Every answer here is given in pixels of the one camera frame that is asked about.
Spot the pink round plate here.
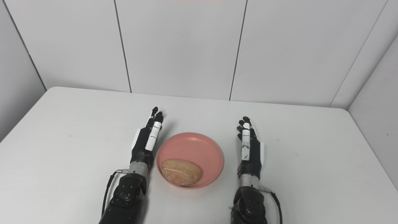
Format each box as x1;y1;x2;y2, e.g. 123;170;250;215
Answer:
156;132;224;189

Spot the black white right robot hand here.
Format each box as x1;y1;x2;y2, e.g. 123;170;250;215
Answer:
237;116;265;179

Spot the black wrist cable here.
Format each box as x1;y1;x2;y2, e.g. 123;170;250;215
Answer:
102;169;128;217
260;187;283;224

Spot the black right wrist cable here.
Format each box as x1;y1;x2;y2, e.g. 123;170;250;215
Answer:
260;187;283;224

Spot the golden crusty bread roll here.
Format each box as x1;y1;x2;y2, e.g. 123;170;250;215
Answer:
161;159;202;187

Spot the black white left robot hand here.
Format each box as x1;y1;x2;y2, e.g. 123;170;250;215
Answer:
131;107;164;170

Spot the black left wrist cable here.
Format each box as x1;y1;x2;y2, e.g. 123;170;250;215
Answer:
102;169;128;217

